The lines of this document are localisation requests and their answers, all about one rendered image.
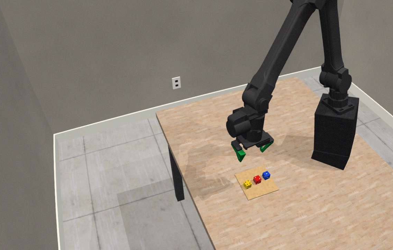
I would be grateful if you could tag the yellow die with black pips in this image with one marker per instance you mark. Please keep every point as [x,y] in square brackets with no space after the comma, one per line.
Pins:
[247,184]

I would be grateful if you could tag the red die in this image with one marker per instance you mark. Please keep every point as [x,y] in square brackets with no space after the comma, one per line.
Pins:
[257,179]

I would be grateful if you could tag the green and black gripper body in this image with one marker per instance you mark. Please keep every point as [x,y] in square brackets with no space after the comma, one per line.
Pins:
[254,137]

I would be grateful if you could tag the tan flat mat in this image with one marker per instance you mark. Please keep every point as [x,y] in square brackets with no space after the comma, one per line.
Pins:
[256,190]

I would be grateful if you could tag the blue die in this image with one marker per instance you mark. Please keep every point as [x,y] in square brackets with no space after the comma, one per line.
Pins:
[266,175]

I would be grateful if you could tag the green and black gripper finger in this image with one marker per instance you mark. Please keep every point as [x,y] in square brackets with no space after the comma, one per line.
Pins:
[265,147]
[240,154]

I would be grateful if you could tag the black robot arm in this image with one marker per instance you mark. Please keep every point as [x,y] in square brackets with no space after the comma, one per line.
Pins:
[333,74]

